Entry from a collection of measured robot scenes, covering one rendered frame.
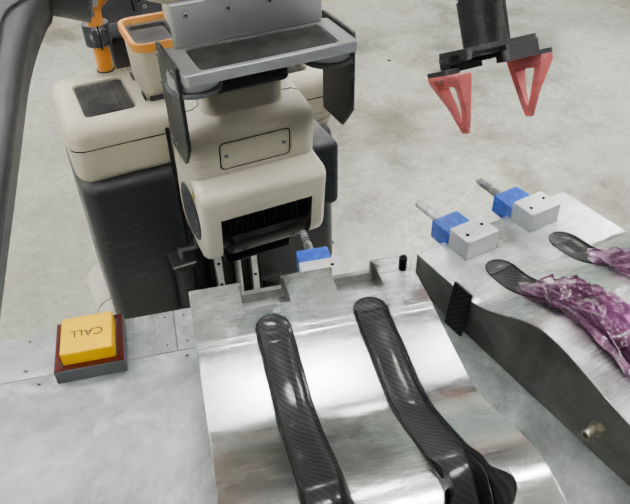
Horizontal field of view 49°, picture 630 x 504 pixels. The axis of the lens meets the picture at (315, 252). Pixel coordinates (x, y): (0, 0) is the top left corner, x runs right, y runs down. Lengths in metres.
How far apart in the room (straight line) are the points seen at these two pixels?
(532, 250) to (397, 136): 1.97
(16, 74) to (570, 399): 0.60
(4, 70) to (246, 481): 0.36
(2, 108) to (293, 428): 0.40
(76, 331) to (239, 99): 0.46
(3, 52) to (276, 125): 0.74
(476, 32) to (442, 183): 1.73
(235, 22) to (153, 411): 0.53
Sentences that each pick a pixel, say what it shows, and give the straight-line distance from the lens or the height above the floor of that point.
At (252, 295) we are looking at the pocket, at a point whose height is 0.87.
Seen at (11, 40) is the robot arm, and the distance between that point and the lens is 0.42.
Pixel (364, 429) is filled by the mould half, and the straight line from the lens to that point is 0.64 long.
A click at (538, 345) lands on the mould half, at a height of 0.87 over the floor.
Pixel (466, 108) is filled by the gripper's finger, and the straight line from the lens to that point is 0.85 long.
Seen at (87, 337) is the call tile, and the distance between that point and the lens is 0.85.
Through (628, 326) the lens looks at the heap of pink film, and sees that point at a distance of 0.76.
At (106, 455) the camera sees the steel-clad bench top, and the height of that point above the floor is 0.80.
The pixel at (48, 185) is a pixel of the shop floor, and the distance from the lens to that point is 2.76.
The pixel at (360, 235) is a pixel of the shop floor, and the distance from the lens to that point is 2.30.
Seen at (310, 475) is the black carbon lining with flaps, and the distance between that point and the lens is 0.60.
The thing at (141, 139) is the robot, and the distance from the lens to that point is 1.35.
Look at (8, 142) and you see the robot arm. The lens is 0.40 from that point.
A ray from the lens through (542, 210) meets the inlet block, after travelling 0.94.
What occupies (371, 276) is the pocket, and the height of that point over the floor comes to 0.87.
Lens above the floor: 1.42
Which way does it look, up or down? 39 degrees down
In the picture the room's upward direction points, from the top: 2 degrees counter-clockwise
